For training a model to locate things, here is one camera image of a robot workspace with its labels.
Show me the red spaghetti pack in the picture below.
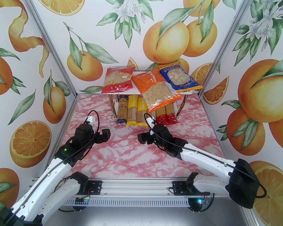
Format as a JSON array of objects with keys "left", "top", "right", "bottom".
[
  {"left": 166, "top": 101, "right": 179, "bottom": 125},
  {"left": 156, "top": 106, "right": 167, "bottom": 126}
]

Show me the dark blue spaghetti pack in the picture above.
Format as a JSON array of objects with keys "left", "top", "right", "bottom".
[{"left": 116, "top": 94, "right": 128, "bottom": 124}]

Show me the orange macaroni bag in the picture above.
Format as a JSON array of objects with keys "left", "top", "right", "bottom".
[{"left": 131, "top": 67, "right": 182, "bottom": 113}]

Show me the red macaroni bag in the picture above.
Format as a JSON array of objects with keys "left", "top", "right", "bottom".
[{"left": 101, "top": 67, "right": 135, "bottom": 94}]

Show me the blue pasta bag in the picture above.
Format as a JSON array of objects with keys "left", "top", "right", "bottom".
[{"left": 158, "top": 64, "right": 202, "bottom": 91}]

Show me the white two-tier shelf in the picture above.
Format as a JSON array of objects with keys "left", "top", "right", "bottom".
[{"left": 101, "top": 71, "right": 192, "bottom": 126}]

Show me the black hub with green light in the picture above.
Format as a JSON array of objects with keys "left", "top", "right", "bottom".
[{"left": 188, "top": 198, "right": 203, "bottom": 213}]

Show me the aluminium frame rail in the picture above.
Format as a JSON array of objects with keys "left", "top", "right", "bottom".
[
  {"left": 52, "top": 95, "right": 79, "bottom": 155},
  {"left": 76, "top": 92, "right": 201, "bottom": 97},
  {"left": 199, "top": 95, "right": 227, "bottom": 155}
]

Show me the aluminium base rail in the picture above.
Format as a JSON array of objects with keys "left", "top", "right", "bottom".
[{"left": 29, "top": 177, "right": 230, "bottom": 198}]

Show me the white slotted cable duct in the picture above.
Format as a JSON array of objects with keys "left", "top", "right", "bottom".
[{"left": 61, "top": 198, "right": 191, "bottom": 206}]

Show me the black base cable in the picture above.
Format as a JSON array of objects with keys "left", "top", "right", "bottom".
[{"left": 58, "top": 197, "right": 83, "bottom": 214}]

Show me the aluminium frame post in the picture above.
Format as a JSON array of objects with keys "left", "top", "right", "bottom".
[
  {"left": 241, "top": 207, "right": 258, "bottom": 226},
  {"left": 18, "top": 0, "right": 79, "bottom": 97},
  {"left": 198, "top": 0, "right": 261, "bottom": 97}
]

